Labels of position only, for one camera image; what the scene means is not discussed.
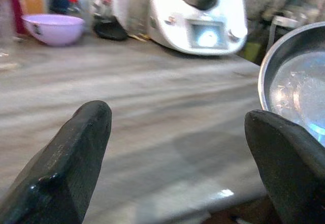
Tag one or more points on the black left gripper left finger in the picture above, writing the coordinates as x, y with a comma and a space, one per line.
68, 163

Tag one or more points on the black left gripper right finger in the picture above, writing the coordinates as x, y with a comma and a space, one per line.
292, 165

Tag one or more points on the stainless steel bowl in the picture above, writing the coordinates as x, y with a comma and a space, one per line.
292, 81

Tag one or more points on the purple plastic bowl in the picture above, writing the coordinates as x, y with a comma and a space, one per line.
57, 29

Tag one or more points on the black round dish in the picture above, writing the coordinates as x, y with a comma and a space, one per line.
110, 31

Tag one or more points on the red and orange box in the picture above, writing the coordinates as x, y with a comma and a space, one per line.
28, 3

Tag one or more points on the white kitchen food processor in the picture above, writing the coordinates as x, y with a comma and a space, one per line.
195, 18

